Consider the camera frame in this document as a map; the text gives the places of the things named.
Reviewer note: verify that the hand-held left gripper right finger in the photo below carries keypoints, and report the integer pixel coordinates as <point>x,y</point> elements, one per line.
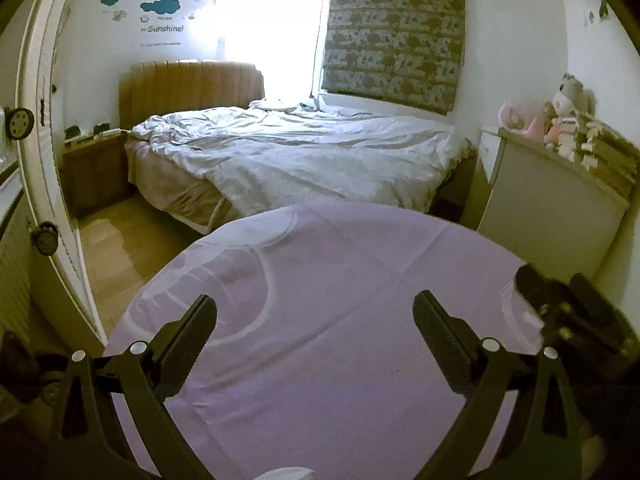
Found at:
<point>440,340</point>

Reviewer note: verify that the brown padded headboard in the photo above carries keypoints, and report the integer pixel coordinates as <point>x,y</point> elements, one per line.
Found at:
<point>190,87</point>

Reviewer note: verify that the white power strip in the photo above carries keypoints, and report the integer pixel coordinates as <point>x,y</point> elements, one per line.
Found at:
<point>109,134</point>

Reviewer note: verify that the plush doll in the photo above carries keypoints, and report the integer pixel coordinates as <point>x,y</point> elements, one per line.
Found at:
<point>570,92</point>

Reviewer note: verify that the white cabinet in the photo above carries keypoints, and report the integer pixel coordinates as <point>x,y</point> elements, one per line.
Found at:
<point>545,210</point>

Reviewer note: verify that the pink toy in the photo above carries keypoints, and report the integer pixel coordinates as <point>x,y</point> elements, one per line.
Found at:
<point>520,117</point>

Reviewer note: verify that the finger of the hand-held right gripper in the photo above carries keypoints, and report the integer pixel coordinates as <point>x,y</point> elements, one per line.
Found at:
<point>600,307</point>
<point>540,290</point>

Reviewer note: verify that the purple round tablecloth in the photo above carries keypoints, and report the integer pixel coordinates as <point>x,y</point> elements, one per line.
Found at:
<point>325,310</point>

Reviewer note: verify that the white cloth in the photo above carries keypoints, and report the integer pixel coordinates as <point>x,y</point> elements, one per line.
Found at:
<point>287,474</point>

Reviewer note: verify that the floral window blind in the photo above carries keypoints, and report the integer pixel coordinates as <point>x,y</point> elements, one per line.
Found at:
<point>395,35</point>

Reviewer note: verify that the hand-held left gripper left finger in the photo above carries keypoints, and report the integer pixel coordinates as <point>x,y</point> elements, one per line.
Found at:
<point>192,330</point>

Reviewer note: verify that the green leaf wall sticker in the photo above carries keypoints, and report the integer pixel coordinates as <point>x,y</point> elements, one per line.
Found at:
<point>603,7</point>

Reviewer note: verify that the bed with white duvet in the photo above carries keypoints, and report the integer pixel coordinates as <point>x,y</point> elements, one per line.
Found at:
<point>300,160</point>

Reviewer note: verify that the wooden nightstand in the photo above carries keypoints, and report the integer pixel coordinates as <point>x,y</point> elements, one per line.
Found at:
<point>95,175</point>

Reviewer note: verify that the small black object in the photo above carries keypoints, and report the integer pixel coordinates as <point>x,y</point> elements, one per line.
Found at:
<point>102,127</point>

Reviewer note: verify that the cloud wall stickers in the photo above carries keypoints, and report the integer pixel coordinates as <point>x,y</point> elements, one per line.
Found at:
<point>160,6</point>

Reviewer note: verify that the black round knob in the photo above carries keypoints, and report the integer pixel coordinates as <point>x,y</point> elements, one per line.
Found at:
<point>45,237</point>
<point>20,122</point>

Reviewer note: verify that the stack of books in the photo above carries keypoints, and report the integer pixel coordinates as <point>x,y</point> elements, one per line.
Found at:
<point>610,155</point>

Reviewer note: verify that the white door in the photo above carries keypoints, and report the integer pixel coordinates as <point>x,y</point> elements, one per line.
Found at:
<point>45,60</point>

